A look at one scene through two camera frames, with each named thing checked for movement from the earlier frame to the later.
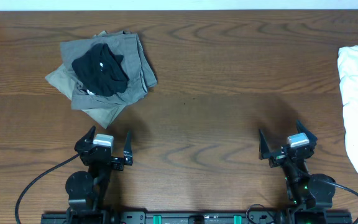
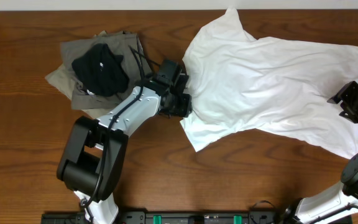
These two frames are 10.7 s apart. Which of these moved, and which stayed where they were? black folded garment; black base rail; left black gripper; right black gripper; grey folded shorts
Moved: right black gripper; left black gripper
Stayed: black base rail; grey folded shorts; black folded garment
